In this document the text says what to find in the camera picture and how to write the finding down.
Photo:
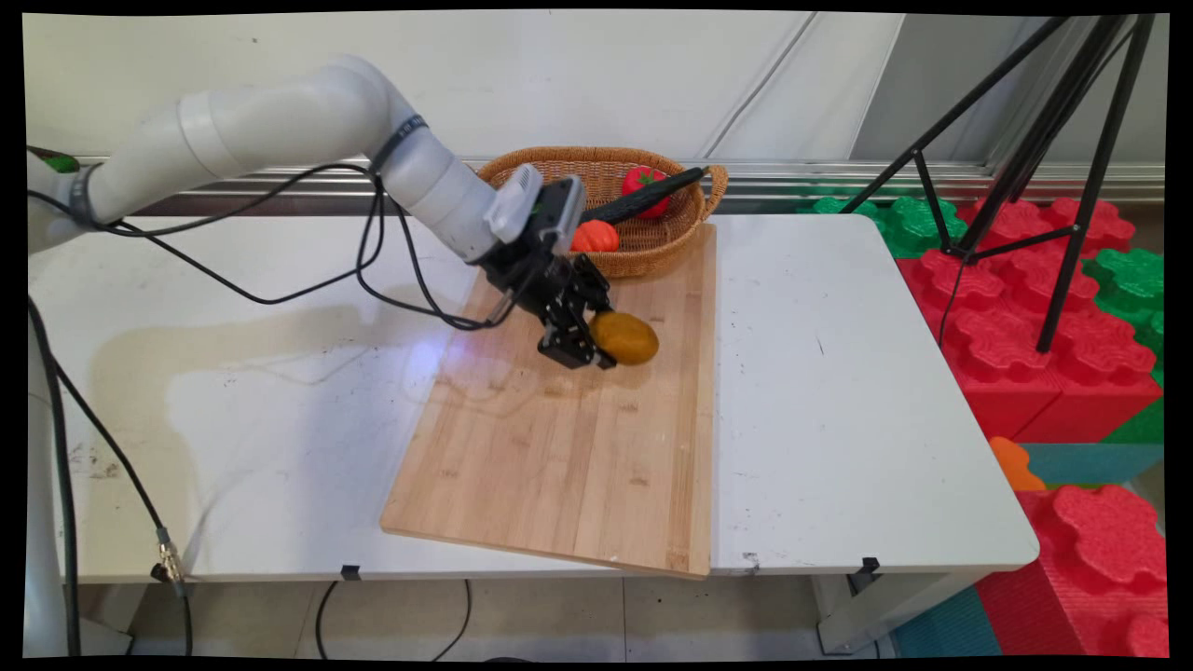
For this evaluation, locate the black tripod stand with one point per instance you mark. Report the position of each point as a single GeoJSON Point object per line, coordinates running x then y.
{"type": "Point", "coordinates": [1053, 140]}

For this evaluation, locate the woven wicker basket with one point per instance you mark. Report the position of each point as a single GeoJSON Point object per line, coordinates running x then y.
{"type": "Point", "coordinates": [652, 233]}

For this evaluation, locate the dark green toy cucumber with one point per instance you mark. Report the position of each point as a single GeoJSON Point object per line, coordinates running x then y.
{"type": "Point", "coordinates": [648, 194]}

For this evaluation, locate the teal foam mat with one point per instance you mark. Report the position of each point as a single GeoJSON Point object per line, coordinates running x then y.
{"type": "Point", "coordinates": [1090, 463]}

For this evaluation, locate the orange foam piece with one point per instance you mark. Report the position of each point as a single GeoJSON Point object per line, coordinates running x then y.
{"type": "Point", "coordinates": [1014, 464]}

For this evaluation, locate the brown toy potato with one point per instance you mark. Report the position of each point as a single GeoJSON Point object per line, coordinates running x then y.
{"type": "Point", "coordinates": [626, 339]}

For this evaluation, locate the wooden cutting board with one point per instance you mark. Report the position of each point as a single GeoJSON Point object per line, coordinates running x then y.
{"type": "Point", "coordinates": [569, 447]}

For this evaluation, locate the red toy tomato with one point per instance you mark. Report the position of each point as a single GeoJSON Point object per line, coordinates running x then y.
{"type": "Point", "coordinates": [645, 186]}

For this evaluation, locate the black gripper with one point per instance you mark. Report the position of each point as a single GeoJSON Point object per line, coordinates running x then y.
{"type": "Point", "coordinates": [533, 275]}

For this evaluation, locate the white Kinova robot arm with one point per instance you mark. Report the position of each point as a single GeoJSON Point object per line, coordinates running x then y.
{"type": "Point", "coordinates": [280, 121]}

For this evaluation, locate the large red foam block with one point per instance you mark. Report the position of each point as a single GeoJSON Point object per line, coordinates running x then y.
{"type": "Point", "coordinates": [1016, 345]}

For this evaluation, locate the black table clip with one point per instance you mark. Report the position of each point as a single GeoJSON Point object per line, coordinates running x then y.
{"type": "Point", "coordinates": [870, 566]}
{"type": "Point", "coordinates": [350, 572]}

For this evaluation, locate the green foam block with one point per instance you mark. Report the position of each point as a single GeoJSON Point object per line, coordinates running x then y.
{"type": "Point", "coordinates": [909, 224]}
{"type": "Point", "coordinates": [1132, 289]}

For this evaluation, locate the green object with red tip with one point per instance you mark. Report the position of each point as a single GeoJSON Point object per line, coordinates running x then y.
{"type": "Point", "coordinates": [58, 162]}

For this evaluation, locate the orange toy pumpkin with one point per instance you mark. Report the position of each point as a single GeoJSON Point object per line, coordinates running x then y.
{"type": "Point", "coordinates": [596, 238]}

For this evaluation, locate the metal wall rail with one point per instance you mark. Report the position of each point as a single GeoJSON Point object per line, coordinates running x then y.
{"type": "Point", "coordinates": [839, 177]}

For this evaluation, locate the white table leg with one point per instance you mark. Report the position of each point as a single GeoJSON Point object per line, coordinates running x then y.
{"type": "Point", "coordinates": [867, 610]}

